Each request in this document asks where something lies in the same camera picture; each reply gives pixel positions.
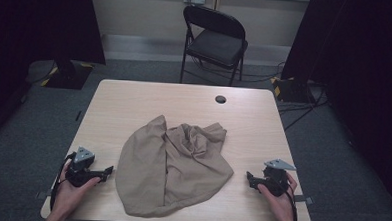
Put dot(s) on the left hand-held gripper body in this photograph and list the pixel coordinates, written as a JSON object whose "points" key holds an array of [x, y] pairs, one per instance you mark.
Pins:
{"points": [[79, 172]]}

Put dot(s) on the person's right hand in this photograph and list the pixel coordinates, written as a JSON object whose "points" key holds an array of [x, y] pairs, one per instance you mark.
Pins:
{"points": [[283, 204]]}

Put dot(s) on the black folding chair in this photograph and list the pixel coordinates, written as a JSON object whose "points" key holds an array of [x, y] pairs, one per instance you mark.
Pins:
{"points": [[217, 46]]}

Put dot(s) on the person's left hand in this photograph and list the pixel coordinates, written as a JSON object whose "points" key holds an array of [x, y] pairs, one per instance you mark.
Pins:
{"points": [[68, 195]]}

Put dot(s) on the black curtain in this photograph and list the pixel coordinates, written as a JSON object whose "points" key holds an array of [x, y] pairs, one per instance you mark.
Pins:
{"points": [[369, 64]]}

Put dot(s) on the beige cloth garment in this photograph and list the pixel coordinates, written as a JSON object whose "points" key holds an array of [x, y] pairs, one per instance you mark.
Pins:
{"points": [[181, 163]]}

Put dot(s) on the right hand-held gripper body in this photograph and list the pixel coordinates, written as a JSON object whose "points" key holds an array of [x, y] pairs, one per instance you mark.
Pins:
{"points": [[276, 180]]}

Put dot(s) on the black stand base yellow stripes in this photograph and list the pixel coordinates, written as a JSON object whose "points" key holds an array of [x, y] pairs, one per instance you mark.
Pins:
{"points": [[68, 80], [293, 91]]}

